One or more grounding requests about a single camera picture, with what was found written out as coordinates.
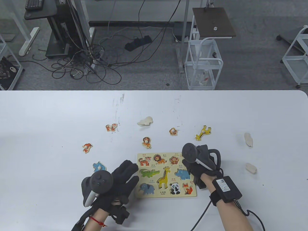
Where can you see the blue hippo puzzle piece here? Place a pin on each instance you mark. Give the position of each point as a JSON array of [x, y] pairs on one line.
[[98, 166]]

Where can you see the person's right forearm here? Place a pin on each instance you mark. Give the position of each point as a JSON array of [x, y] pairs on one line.
[[231, 216]]

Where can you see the clear plastic bottle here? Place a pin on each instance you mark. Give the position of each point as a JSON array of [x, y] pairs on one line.
[[204, 78]]

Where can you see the black labelled wrist box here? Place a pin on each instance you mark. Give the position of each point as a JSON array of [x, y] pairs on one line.
[[77, 227], [227, 189]]

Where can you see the yellow giraffe puzzle piece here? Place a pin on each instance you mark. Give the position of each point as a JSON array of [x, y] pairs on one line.
[[202, 133]]

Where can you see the brown board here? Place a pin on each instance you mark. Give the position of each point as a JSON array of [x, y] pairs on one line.
[[211, 19]]

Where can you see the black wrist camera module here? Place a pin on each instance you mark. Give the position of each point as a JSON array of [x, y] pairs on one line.
[[201, 184], [120, 215]]

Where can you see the crocodile wooden puzzle piece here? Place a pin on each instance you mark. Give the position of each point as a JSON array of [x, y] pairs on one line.
[[145, 121]]

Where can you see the tiger puzzle piece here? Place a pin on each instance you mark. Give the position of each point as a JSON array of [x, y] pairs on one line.
[[112, 128]]

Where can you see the wooden animal puzzle frame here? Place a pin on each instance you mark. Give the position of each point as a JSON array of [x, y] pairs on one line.
[[163, 166]]

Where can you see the black desk crossbar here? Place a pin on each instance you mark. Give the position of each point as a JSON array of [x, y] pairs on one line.
[[130, 23]]

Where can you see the black power strip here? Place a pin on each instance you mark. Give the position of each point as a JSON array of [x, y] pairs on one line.
[[137, 43]]

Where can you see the white metal rack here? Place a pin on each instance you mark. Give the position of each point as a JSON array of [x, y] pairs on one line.
[[10, 53]]

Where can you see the person's left hand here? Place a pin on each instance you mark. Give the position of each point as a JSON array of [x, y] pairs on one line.
[[122, 182]]

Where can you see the white metal cart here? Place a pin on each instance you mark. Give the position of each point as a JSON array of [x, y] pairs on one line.
[[292, 44]]

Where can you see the panda puzzle piece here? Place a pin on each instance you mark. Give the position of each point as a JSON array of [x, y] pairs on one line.
[[251, 168]]

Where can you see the blue elephant puzzle piece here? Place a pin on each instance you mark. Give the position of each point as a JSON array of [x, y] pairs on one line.
[[249, 140]]

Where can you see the white desk leg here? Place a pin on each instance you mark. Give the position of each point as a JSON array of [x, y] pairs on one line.
[[81, 14]]

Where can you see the person's right hand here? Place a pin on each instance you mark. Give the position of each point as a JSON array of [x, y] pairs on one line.
[[195, 172]]

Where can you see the white desk foot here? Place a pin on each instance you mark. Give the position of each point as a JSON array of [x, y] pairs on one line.
[[28, 42]]

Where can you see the black computer tower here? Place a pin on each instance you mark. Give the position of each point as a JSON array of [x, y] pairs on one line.
[[57, 36]]

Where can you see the black keyboard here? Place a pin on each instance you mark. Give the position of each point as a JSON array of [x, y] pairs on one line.
[[33, 4]]

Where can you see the lion puzzle piece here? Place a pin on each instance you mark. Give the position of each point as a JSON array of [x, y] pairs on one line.
[[146, 142]]

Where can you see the black desk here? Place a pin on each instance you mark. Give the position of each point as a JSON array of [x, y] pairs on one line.
[[41, 13]]

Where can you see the person's left forearm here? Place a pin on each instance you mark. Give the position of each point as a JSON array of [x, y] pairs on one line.
[[96, 225]]

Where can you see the black bag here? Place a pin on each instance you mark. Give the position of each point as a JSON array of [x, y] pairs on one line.
[[7, 77]]

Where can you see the monkey puzzle piece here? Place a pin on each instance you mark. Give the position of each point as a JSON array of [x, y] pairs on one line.
[[173, 131]]

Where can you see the orange fox puzzle piece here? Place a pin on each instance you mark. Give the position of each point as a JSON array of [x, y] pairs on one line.
[[87, 148]]

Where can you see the white metal pole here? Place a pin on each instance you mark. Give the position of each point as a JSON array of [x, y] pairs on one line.
[[185, 24]]

